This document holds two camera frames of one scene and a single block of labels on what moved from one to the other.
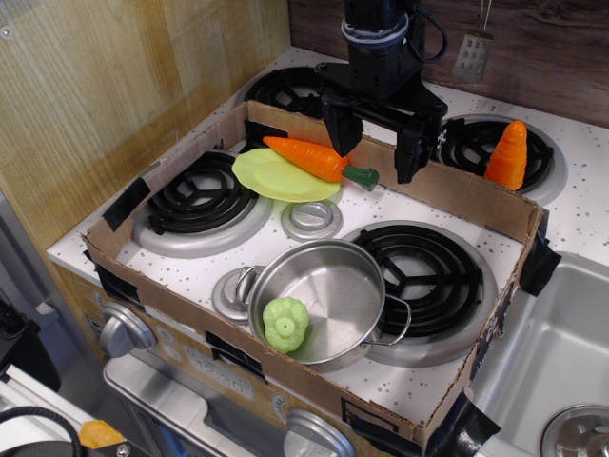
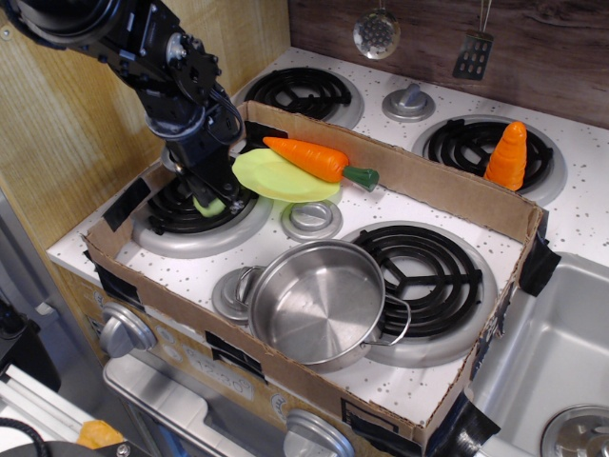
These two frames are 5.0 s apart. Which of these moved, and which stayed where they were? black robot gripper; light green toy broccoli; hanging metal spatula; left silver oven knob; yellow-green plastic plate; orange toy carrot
Moved: black robot gripper; light green toy broccoli
Stayed: yellow-green plastic plate; left silver oven knob; orange toy carrot; hanging metal spatula
